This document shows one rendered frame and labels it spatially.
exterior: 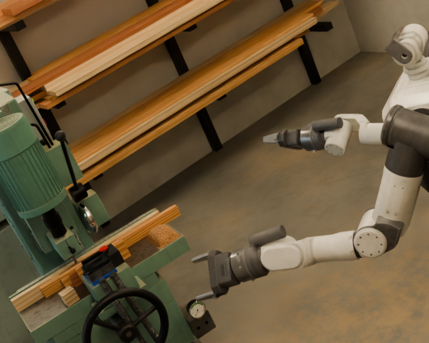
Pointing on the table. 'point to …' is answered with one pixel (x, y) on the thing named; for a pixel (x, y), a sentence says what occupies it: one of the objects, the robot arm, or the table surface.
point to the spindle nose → (54, 223)
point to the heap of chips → (162, 236)
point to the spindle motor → (22, 166)
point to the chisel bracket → (60, 243)
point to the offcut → (69, 296)
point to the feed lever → (77, 191)
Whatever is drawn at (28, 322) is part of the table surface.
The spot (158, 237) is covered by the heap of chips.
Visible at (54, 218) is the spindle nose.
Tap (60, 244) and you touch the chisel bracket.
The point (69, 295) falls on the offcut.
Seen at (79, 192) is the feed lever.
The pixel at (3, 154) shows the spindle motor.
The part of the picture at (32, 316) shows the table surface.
